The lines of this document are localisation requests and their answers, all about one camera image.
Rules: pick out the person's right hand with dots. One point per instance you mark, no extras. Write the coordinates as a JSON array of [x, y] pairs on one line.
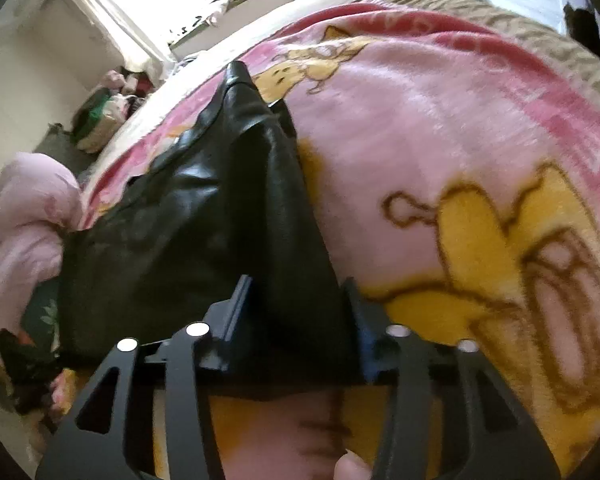
[[352, 467]]

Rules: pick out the pile of folded clothes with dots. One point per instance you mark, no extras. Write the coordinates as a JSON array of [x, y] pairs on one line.
[[110, 110]]

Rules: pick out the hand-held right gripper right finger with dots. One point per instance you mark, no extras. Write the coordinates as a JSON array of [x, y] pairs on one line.
[[362, 340]]

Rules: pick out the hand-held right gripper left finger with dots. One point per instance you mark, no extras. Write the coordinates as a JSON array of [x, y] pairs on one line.
[[232, 320]]

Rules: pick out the cream curtain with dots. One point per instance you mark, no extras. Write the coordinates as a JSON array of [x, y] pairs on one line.
[[115, 20]]

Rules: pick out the black leather jacket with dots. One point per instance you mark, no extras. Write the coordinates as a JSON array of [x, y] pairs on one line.
[[205, 220]]

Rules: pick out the dark floral cloth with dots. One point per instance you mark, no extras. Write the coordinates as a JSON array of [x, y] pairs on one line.
[[30, 350]]

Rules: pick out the pink cartoon printed blanket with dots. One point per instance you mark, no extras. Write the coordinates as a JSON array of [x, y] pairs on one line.
[[430, 160]]

